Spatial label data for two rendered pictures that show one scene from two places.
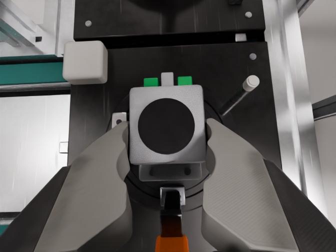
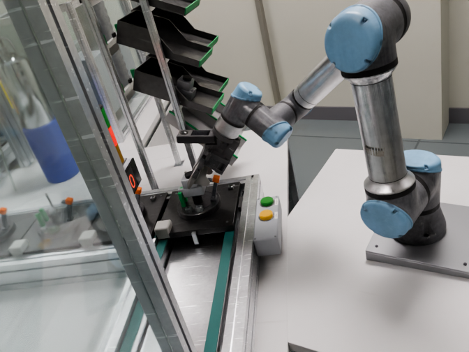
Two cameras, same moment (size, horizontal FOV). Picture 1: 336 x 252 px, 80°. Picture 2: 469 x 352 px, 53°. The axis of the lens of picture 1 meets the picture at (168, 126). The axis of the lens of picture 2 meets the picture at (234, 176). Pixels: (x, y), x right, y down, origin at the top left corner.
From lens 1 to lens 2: 1.39 m
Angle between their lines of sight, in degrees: 61
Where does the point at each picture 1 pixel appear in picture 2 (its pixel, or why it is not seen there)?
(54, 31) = not seen: hidden behind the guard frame
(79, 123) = (185, 228)
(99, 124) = (188, 223)
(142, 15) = (149, 218)
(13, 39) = not seen: hidden behind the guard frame
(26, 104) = (169, 268)
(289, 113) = not seen: hidden behind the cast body
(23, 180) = (206, 262)
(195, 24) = (159, 206)
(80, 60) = (162, 224)
